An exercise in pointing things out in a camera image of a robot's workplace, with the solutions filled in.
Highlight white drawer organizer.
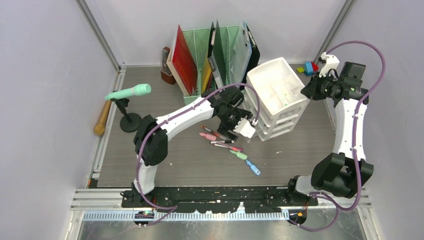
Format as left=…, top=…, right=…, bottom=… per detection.
left=242, top=57, right=309, bottom=142

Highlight red black pen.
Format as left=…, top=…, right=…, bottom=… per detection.
left=200, top=125, right=229, bottom=140

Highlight mint green microphone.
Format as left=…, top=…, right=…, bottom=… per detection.
left=104, top=83, right=152, bottom=101

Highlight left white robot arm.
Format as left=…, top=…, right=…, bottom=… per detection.
left=133, top=83, right=260, bottom=207

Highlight pink highlighter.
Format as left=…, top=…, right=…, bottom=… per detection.
left=199, top=132, right=217, bottom=142

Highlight black microphone stand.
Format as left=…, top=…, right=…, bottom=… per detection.
left=111, top=98, right=142, bottom=133

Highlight green file organizer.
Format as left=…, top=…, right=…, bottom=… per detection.
left=182, top=25, right=239, bottom=105

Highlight brown round object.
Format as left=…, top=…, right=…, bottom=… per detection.
left=160, top=46, right=176, bottom=85

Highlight red notebook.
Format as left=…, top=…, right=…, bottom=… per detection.
left=166, top=25, right=198, bottom=97

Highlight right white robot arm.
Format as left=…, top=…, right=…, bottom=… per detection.
left=285, top=62, right=374, bottom=205

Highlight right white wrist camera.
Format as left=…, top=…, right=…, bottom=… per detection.
left=318, top=52, right=340, bottom=78

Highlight yellow book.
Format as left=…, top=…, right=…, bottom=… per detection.
left=201, top=57, right=212, bottom=93

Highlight green highlighter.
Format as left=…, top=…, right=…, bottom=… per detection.
left=229, top=149, right=248, bottom=161

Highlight colourful toy blocks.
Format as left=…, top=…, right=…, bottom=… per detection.
left=296, top=61, right=319, bottom=76

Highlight black book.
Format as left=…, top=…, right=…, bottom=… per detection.
left=207, top=22, right=226, bottom=89

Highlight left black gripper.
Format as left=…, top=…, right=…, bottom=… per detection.
left=217, top=108, right=253, bottom=141

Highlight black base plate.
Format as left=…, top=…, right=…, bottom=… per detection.
left=120, top=186, right=318, bottom=214

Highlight black clipboard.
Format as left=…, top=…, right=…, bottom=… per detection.
left=242, top=25, right=260, bottom=84

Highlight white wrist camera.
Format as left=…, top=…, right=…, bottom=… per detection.
left=233, top=118, right=259, bottom=139
left=318, top=52, right=340, bottom=78

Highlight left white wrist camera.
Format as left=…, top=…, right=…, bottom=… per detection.
left=233, top=118, right=259, bottom=139

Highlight pink pen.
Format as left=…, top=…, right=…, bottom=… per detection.
left=210, top=141, right=243, bottom=152

